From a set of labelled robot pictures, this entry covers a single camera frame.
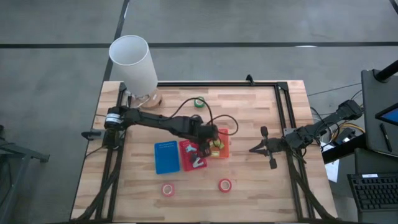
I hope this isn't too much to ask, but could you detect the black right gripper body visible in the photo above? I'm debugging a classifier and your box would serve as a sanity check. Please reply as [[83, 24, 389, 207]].
[[260, 126, 289, 170]]

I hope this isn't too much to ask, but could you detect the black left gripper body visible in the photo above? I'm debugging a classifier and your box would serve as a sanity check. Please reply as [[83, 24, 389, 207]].
[[195, 123, 220, 145]]

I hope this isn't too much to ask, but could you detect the red tape roll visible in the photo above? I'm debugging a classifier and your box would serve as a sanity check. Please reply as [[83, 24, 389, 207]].
[[161, 182, 176, 197], [218, 178, 233, 194]]

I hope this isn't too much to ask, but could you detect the orange plastic basket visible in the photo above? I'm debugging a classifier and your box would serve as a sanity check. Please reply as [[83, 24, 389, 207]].
[[208, 128, 230, 159]]

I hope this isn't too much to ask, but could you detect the red plastic basket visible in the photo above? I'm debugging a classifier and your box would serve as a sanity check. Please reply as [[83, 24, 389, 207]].
[[178, 139, 208, 172]]

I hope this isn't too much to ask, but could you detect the blue plastic basket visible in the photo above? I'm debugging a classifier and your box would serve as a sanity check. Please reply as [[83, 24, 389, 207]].
[[154, 140, 182, 175]]

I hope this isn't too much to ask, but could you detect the white paper sheet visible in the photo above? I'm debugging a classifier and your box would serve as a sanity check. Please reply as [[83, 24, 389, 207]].
[[319, 140, 340, 184]]

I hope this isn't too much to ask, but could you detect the black desk edge bar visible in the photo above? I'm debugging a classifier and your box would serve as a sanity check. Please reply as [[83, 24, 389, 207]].
[[322, 133, 368, 165]]

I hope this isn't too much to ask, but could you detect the black box with blue lights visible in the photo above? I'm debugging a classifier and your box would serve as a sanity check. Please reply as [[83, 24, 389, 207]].
[[337, 128, 357, 146]]

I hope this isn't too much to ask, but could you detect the table lamp with white shade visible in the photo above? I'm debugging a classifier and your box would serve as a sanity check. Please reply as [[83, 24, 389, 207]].
[[108, 34, 164, 110]]

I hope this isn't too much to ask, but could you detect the black keyboard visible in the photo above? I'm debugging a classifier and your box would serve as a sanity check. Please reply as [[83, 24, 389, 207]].
[[347, 172, 398, 213]]

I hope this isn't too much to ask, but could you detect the black pen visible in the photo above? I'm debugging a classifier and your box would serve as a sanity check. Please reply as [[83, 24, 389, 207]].
[[379, 123, 393, 153]]

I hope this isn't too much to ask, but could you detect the tablet with blue screen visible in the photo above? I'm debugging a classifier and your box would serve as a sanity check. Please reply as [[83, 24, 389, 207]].
[[375, 104, 398, 127]]

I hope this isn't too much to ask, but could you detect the black pole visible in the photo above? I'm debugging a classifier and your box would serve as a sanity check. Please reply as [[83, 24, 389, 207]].
[[374, 59, 398, 83]]

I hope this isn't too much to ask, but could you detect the grey metal stand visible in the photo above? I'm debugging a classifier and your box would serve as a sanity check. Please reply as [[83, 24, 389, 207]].
[[0, 124, 50, 224]]

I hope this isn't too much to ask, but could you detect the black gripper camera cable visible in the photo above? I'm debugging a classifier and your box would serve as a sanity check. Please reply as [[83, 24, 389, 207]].
[[169, 96, 239, 138]]

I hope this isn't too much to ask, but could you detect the black aluminium table frame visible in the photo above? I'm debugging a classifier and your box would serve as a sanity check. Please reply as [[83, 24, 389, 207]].
[[70, 81, 340, 223]]

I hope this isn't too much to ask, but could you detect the yellow power cable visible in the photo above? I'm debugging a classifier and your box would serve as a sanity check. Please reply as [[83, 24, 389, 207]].
[[331, 121, 366, 141]]

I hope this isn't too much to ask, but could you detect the thin black floor cable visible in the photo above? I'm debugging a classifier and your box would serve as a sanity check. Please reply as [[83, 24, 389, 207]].
[[307, 82, 363, 97]]

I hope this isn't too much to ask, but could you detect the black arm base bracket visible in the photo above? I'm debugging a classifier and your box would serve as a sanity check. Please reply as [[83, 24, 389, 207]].
[[81, 130, 103, 140]]

